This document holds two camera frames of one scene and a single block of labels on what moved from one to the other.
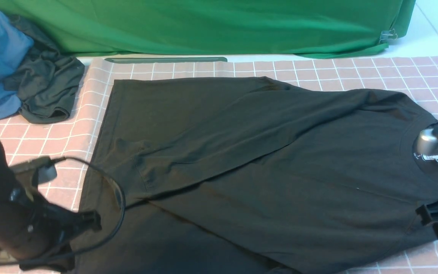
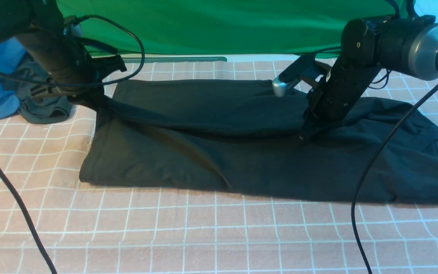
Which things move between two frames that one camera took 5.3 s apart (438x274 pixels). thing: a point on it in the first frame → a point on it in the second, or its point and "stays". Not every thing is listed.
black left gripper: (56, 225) → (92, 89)
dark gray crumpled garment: (46, 83) stays
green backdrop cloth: (214, 28) stays
